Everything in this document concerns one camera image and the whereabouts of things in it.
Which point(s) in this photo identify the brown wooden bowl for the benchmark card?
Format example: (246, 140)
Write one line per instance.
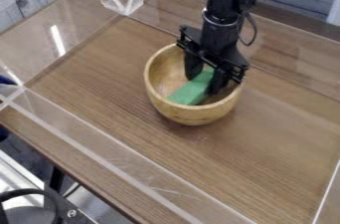
(164, 77)

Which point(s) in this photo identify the black table leg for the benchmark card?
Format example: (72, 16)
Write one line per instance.
(56, 179)

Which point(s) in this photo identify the green rectangular block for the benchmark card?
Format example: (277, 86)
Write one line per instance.
(190, 93)

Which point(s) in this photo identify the clear acrylic tray wall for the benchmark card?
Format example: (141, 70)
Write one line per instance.
(262, 166)

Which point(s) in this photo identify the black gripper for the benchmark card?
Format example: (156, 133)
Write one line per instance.
(212, 46)

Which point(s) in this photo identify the black metal bracket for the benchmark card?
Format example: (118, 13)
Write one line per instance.
(70, 213)

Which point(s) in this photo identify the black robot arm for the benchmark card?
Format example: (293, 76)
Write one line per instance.
(225, 13)

